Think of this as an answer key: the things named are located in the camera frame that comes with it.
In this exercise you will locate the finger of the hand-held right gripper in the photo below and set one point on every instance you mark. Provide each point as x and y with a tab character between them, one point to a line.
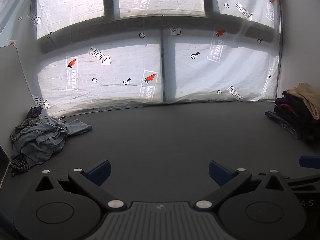
310	161

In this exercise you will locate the plaid shirt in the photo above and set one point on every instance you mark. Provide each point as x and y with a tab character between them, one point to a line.
18	166

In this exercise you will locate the tan folded garment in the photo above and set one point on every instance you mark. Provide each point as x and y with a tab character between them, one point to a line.
310	97

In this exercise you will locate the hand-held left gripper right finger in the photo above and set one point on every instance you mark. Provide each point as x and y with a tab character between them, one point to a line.
220	173

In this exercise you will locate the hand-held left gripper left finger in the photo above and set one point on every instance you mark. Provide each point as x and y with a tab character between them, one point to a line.
100	172

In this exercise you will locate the black folded clothes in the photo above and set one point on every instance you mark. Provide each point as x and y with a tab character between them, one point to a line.
297	116

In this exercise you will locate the white partition board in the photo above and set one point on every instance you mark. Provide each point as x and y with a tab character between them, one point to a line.
12	80

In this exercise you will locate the red folded garment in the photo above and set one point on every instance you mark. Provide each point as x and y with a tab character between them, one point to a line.
291	108

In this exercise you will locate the printed white sheet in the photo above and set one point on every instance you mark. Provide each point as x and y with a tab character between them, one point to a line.
120	62

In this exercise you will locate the light blue T-shirt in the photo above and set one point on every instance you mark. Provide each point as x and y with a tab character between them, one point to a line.
50	145

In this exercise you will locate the blue folded jeans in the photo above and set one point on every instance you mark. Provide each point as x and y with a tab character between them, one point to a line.
275	116

